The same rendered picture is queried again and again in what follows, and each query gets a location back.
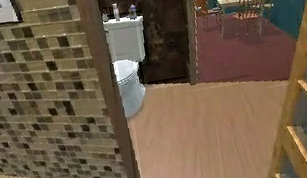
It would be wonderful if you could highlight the white toilet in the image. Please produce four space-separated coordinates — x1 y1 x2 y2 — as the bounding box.
102 14 158 121

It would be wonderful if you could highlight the purple soap bottle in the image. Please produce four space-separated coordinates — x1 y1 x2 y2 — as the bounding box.
127 3 139 22

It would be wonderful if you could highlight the grey spray bottle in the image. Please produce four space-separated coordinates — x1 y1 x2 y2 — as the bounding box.
111 2 121 23

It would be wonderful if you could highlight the small dark bottle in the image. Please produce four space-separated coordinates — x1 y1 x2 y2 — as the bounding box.
101 11 110 24

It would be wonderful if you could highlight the dark wooden chair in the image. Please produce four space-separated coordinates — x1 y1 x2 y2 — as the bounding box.
194 0 226 34

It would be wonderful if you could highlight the pale dining table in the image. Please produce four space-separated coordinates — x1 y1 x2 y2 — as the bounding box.
214 0 275 18

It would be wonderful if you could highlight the dark spindle-back chair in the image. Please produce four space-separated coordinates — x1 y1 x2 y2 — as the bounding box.
231 0 271 39

